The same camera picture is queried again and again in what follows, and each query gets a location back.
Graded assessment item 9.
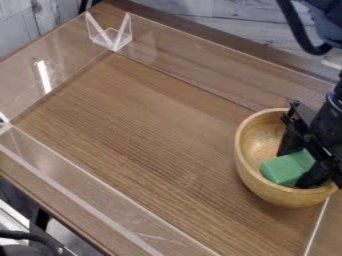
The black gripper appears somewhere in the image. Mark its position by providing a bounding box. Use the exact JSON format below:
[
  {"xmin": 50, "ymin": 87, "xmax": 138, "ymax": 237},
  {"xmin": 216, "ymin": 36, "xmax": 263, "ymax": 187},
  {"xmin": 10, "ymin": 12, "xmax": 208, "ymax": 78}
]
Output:
[{"xmin": 276, "ymin": 91, "xmax": 342, "ymax": 189}]

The green rectangular block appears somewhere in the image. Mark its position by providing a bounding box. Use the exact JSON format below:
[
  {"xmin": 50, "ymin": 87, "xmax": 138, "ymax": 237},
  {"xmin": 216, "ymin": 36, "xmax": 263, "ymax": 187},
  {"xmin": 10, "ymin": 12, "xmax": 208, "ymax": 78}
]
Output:
[{"xmin": 259, "ymin": 149, "xmax": 315, "ymax": 187}]

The brown wooden bowl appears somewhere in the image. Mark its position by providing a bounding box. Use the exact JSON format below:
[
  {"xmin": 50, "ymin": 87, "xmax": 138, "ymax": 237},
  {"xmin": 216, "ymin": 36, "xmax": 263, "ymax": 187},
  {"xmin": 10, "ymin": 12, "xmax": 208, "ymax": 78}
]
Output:
[{"xmin": 233, "ymin": 108, "xmax": 337, "ymax": 208}]

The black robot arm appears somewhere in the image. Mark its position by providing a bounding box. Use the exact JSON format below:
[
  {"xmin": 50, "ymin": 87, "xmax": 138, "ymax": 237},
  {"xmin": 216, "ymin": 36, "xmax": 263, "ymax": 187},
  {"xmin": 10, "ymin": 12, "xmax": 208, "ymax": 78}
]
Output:
[{"xmin": 276, "ymin": 0, "xmax": 342, "ymax": 189}]

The black metal table leg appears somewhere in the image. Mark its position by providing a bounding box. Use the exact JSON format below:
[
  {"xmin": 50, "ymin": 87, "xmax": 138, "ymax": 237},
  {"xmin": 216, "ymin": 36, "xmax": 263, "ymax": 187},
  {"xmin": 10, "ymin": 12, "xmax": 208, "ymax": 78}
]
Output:
[{"xmin": 31, "ymin": 208, "xmax": 50, "ymax": 231}]

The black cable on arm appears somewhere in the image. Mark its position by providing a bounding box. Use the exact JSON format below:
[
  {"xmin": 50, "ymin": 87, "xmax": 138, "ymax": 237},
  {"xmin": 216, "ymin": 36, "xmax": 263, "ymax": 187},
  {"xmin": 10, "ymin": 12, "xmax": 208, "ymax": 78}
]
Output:
[{"xmin": 275, "ymin": 0, "xmax": 333, "ymax": 56}]

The clear acrylic corner bracket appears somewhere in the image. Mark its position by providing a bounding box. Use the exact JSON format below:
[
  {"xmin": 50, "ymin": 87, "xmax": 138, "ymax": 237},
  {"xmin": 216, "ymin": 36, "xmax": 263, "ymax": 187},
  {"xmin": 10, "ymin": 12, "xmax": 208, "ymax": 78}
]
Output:
[{"xmin": 84, "ymin": 12, "xmax": 132, "ymax": 52}]

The clear acrylic barrier wall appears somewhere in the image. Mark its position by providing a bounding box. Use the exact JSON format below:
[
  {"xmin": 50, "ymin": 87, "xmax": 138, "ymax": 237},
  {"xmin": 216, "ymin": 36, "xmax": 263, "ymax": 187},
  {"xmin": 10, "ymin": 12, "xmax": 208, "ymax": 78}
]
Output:
[{"xmin": 0, "ymin": 2, "xmax": 333, "ymax": 256}]

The black cable lower left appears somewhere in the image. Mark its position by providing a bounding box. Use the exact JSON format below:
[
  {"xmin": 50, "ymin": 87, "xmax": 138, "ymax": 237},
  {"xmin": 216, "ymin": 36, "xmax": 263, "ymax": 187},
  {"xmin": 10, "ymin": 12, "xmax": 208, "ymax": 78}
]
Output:
[{"xmin": 0, "ymin": 230, "xmax": 68, "ymax": 256}]

